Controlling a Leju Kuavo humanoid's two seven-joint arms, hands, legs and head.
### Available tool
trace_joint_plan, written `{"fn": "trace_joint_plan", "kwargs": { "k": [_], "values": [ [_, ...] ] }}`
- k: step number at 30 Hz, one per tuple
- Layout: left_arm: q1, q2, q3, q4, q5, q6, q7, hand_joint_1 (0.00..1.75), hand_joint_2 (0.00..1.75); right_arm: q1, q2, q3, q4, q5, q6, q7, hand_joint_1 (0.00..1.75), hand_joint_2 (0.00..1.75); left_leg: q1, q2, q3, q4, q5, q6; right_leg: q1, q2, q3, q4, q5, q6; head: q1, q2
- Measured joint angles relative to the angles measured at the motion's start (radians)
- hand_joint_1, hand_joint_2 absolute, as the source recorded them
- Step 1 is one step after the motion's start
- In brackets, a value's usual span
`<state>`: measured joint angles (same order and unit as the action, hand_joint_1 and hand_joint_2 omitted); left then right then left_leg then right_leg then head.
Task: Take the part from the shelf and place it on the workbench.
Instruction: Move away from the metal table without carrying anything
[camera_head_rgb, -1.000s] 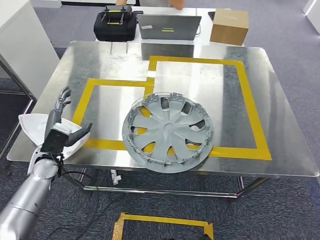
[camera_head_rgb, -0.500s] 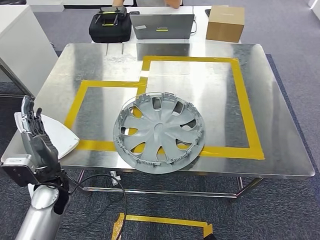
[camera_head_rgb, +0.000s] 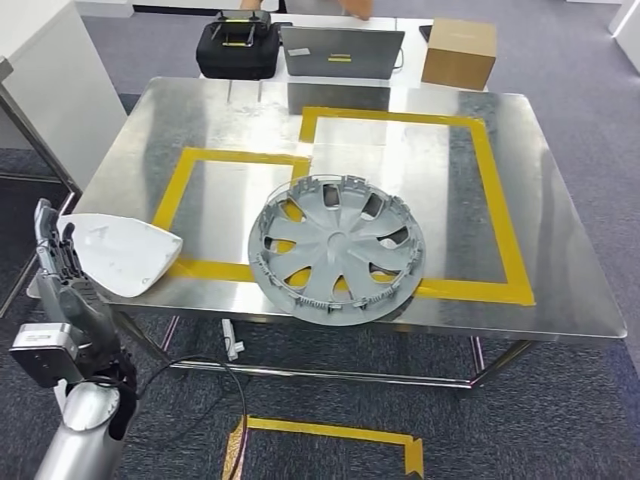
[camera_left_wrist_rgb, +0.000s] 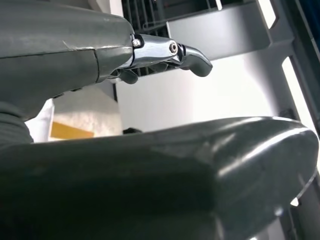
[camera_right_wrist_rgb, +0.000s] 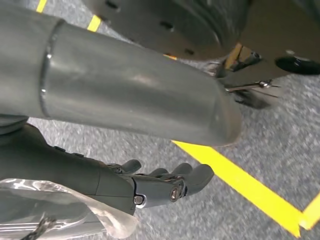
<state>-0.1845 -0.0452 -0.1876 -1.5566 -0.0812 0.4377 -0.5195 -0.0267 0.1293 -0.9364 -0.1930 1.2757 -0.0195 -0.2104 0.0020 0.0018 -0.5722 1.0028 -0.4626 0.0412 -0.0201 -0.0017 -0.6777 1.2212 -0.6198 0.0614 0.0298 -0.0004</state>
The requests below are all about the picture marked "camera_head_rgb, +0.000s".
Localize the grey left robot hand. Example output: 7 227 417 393
33 198 124 370

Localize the white curved plastic part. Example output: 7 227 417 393
59 213 184 300

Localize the stainless steel workbench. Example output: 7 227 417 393
27 76 629 393

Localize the white partition panel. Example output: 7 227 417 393
0 0 129 201

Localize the white power strip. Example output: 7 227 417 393
221 319 247 363

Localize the black carrying case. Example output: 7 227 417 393
195 9 282 82

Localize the black remote controller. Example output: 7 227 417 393
210 9 274 50

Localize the grey wheel hubcap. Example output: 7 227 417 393
248 174 427 328

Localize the grey laptop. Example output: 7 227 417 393
281 25 407 81

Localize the white desk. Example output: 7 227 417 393
199 13 489 92

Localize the brown cardboard box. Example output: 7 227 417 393
421 17 498 93

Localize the white cabinet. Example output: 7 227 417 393
607 0 640 75

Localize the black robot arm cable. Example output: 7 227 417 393
134 357 249 480

